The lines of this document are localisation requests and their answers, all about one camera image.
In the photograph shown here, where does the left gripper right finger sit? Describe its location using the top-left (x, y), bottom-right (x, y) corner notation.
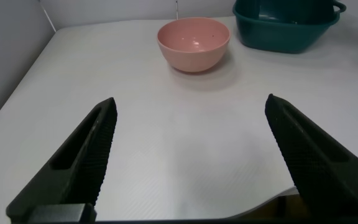
top-left (264, 93), bottom-right (358, 218)

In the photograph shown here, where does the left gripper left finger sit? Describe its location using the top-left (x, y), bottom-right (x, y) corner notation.
top-left (6, 97), bottom-right (118, 223)

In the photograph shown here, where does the pink round bowl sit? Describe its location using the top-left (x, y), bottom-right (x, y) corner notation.
top-left (157, 17), bottom-right (231, 73)

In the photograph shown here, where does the dark teal square basin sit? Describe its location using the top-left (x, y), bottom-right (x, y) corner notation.
top-left (232, 0), bottom-right (347, 54)

